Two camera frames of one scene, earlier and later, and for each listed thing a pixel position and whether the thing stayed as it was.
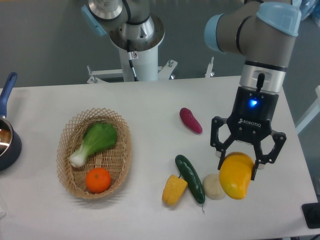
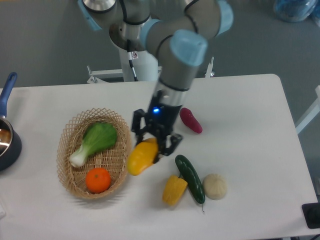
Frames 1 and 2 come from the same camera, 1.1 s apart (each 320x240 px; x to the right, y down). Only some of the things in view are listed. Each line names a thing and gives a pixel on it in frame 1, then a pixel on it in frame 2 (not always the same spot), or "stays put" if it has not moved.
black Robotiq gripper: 250,122 → 160,119
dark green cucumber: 191,178 stays put
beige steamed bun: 212,187 stays put
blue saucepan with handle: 10,145 stays put
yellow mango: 235,174 → 142,155
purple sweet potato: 189,119 stays put
